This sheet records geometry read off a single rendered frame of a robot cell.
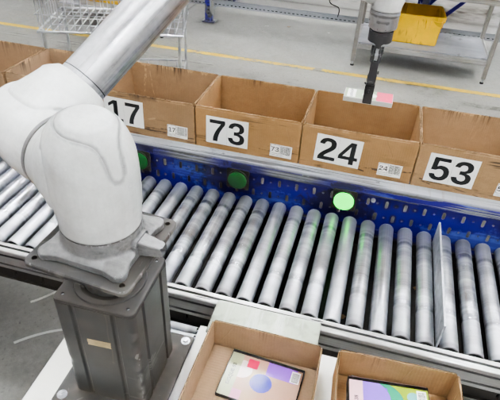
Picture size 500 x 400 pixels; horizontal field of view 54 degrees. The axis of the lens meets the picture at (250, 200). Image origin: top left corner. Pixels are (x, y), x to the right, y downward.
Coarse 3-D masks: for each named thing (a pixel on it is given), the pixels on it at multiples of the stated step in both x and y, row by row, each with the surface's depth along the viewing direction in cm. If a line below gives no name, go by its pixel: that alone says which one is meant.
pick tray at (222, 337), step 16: (208, 336) 122; (224, 336) 127; (240, 336) 125; (256, 336) 124; (272, 336) 122; (208, 352) 125; (224, 352) 128; (256, 352) 127; (272, 352) 126; (288, 352) 124; (304, 352) 122; (320, 352) 119; (192, 368) 113; (208, 368) 124; (224, 368) 124; (304, 368) 125; (192, 384) 115; (208, 384) 120; (304, 384) 121
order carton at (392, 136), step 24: (336, 96) 191; (312, 120) 193; (336, 120) 196; (360, 120) 193; (384, 120) 191; (408, 120) 188; (312, 144) 173; (384, 144) 165; (408, 144) 163; (336, 168) 176; (360, 168) 173; (408, 168) 168
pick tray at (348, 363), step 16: (352, 352) 118; (336, 368) 117; (352, 368) 122; (368, 368) 121; (384, 368) 119; (400, 368) 118; (416, 368) 117; (432, 368) 116; (336, 384) 111; (416, 384) 120; (432, 384) 119; (448, 384) 118
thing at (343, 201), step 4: (336, 196) 173; (340, 196) 172; (344, 196) 172; (348, 196) 172; (336, 200) 174; (340, 200) 173; (344, 200) 173; (348, 200) 172; (352, 200) 172; (336, 204) 175; (340, 204) 174; (344, 204) 174; (348, 204) 173; (352, 204) 173; (340, 208) 175; (344, 208) 175; (348, 208) 174
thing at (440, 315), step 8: (440, 224) 166; (440, 232) 163; (440, 240) 159; (440, 248) 156; (440, 256) 153; (440, 264) 151; (440, 272) 149; (440, 280) 146; (440, 288) 144; (440, 296) 142; (440, 304) 140; (440, 312) 138; (440, 320) 136; (440, 328) 134; (440, 336) 134
